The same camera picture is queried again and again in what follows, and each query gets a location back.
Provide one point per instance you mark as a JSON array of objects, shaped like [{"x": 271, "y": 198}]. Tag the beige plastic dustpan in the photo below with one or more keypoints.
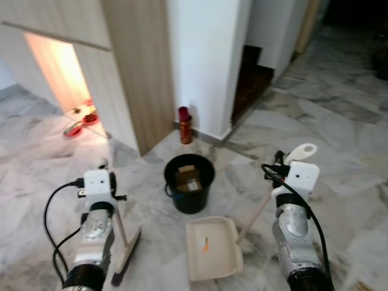
[{"x": 212, "y": 254}]

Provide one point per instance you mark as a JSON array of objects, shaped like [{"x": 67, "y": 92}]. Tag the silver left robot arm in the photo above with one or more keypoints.
[{"x": 94, "y": 236}]

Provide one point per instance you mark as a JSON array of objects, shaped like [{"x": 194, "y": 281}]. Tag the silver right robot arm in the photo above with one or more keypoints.
[{"x": 294, "y": 233}]

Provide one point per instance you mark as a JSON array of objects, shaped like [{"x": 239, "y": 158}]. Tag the red bowl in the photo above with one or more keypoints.
[
  {"x": 91, "y": 117},
  {"x": 74, "y": 130}
]

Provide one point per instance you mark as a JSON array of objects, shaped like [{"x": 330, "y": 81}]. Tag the brown cardboard piece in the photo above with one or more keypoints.
[{"x": 188, "y": 179}]

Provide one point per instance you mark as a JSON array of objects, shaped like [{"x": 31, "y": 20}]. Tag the black plastic bucket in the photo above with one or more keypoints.
[{"x": 189, "y": 203}]

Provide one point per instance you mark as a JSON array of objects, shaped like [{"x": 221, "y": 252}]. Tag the red spray can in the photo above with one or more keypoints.
[{"x": 185, "y": 128}]

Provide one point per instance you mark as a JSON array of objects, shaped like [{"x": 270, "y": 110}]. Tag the wooden cabinet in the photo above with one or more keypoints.
[{"x": 139, "y": 73}]

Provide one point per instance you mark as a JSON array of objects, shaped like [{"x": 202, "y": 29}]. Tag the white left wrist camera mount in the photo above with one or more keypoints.
[{"x": 99, "y": 185}]

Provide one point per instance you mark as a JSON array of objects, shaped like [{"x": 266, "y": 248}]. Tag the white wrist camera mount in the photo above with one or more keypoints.
[
  {"x": 99, "y": 185},
  {"x": 302, "y": 177}
]

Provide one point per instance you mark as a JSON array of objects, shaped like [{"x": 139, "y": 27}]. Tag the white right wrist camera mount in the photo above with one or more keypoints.
[{"x": 302, "y": 177}]

